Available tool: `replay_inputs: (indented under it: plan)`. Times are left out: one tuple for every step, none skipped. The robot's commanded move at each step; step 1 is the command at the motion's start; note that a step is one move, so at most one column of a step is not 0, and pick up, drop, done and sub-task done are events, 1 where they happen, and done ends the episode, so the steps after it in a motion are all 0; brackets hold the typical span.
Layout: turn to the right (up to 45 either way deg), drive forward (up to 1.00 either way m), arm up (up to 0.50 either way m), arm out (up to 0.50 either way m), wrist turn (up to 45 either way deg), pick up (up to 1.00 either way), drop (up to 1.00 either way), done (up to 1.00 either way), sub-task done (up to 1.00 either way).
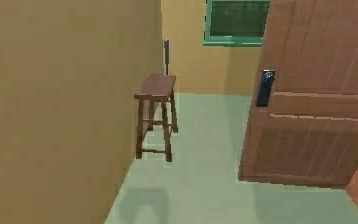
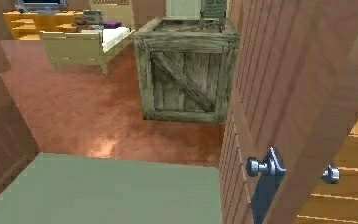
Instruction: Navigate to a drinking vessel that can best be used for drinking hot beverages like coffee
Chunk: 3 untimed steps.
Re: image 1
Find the green framed window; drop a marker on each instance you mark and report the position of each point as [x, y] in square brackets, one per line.
[237, 20]

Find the brown wooden room door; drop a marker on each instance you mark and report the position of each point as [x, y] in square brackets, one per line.
[317, 100]

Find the brown wooden stool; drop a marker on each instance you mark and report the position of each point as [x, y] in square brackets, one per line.
[157, 87]

